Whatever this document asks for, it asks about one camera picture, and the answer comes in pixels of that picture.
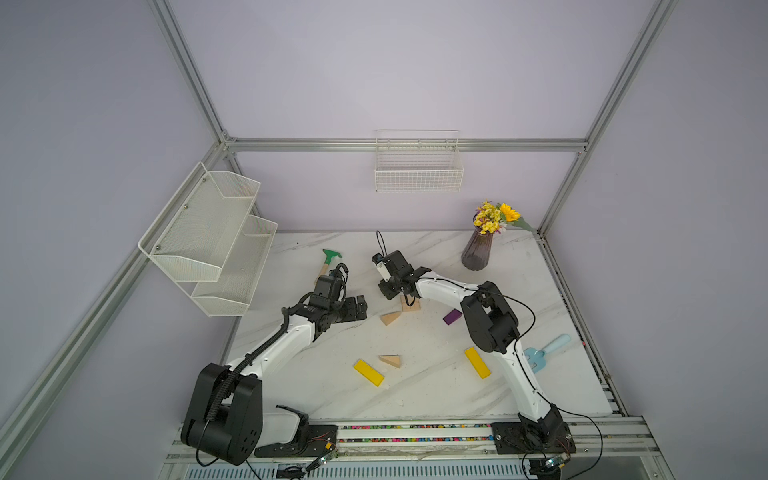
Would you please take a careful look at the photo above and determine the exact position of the wooden rectangular block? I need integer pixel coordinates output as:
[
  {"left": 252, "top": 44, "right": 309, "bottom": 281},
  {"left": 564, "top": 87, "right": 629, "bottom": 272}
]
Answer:
[{"left": 400, "top": 296, "right": 421, "bottom": 312}]

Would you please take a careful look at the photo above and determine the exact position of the wooden triangle block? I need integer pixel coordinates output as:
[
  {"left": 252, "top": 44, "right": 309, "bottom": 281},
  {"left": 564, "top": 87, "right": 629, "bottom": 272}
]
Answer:
[
  {"left": 379, "top": 355, "right": 402, "bottom": 369},
  {"left": 380, "top": 312, "right": 402, "bottom": 326}
]

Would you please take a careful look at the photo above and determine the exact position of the purple triangle block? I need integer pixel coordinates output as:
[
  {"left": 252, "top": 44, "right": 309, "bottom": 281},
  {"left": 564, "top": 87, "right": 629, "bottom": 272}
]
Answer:
[{"left": 443, "top": 309, "right": 463, "bottom": 325}]

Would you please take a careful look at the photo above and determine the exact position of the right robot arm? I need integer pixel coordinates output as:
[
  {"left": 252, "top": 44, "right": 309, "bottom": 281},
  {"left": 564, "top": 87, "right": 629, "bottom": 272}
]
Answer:
[{"left": 372, "top": 251, "right": 563, "bottom": 430}]

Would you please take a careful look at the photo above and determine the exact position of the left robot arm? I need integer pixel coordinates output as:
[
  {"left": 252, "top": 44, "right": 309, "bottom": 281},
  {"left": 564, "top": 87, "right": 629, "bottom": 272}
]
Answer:
[{"left": 180, "top": 269, "right": 367, "bottom": 465}]

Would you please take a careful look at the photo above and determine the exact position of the yellow block left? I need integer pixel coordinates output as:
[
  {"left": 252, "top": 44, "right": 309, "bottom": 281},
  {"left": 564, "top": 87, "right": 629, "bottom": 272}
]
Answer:
[{"left": 353, "top": 359, "right": 385, "bottom": 387}]

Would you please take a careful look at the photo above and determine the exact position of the yellow block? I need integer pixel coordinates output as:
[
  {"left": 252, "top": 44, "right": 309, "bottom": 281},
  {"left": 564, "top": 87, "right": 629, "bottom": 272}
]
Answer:
[
  {"left": 353, "top": 359, "right": 385, "bottom": 387},
  {"left": 464, "top": 347, "right": 492, "bottom": 379}
]

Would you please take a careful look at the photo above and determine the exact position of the dark ribbed vase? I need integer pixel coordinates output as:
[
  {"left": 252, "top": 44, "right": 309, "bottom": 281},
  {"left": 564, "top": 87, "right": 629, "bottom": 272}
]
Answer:
[{"left": 461, "top": 230, "right": 494, "bottom": 271}]

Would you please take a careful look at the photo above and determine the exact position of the yellow flower bouquet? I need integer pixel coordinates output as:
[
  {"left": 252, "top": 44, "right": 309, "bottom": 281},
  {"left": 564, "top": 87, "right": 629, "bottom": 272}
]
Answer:
[{"left": 472, "top": 201, "right": 536, "bottom": 235}]

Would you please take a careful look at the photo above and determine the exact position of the yellow block right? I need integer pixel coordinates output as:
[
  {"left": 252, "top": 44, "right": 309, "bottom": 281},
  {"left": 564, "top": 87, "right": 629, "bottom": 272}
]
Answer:
[{"left": 464, "top": 347, "right": 492, "bottom": 379}]

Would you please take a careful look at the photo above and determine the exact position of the white two-tier mesh shelf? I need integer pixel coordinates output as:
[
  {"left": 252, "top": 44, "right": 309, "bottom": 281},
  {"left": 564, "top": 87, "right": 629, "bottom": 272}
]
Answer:
[{"left": 138, "top": 163, "right": 278, "bottom": 317}]

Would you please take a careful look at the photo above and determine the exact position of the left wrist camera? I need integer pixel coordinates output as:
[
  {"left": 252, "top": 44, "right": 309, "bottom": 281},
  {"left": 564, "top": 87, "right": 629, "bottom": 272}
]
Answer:
[{"left": 328, "top": 262, "right": 349, "bottom": 287}]

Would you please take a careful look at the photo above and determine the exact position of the green toy hammer wooden handle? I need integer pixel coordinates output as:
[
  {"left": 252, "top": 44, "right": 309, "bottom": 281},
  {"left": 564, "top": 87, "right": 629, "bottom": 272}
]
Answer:
[{"left": 317, "top": 249, "right": 343, "bottom": 278}]

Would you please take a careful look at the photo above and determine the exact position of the white wire wall basket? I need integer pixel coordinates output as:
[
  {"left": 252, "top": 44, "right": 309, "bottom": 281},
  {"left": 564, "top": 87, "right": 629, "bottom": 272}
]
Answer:
[{"left": 374, "top": 129, "right": 464, "bottom": 193}]

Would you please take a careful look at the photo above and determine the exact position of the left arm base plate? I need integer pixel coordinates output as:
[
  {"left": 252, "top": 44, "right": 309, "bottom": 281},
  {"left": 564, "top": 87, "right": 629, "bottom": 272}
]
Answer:
[{"left": 253, "top": 424, "right": 339, "bottom": 458}]

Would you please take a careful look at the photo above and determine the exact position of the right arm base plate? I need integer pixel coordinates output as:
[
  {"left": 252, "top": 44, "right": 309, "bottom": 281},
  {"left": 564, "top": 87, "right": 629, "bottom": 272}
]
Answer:
[{"left": 491, "top": 422, "right": 576, "bottom": 455}]

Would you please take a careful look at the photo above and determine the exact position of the aluminium front rail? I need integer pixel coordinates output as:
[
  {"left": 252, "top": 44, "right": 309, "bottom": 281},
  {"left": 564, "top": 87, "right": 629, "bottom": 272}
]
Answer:
[{"left": 159, "top": 416, "right": 674, "bottom": 479}]

